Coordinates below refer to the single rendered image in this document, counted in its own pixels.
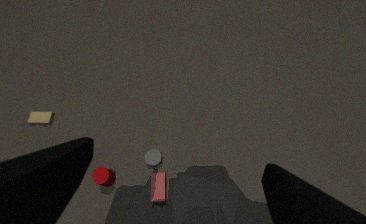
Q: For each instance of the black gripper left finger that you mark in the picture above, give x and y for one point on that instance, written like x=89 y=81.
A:
x=36 y=187

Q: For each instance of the small beige block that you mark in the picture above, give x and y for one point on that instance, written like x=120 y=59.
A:
x=41 y=118

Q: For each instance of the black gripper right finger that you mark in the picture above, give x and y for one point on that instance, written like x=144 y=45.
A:
x=291 y=200

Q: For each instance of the pink flat strip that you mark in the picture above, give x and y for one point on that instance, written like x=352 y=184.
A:
x=158 y=187

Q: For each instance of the red cylinder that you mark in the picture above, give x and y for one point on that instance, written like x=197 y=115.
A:
x=104 y=176

